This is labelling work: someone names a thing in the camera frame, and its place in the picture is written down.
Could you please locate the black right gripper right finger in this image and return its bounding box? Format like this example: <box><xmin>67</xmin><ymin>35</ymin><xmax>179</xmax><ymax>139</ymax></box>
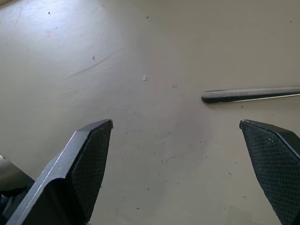
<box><xmin>239</xmin><ymin>119</ymin><xmax>300</xmax><ymax>225</ymax></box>

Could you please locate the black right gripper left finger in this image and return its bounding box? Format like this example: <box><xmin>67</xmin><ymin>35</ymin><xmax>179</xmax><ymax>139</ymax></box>
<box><xmin>5</xmin><ymin>119</ymin><xmax>113</xmax><ymax>225</ymax></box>

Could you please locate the silver metal cutlery handle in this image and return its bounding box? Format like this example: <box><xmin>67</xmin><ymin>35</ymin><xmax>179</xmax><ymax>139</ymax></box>
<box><xmin>201</xmin><ymin>87</ymin><xmax>300</xmax><ymax>105</ymax></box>

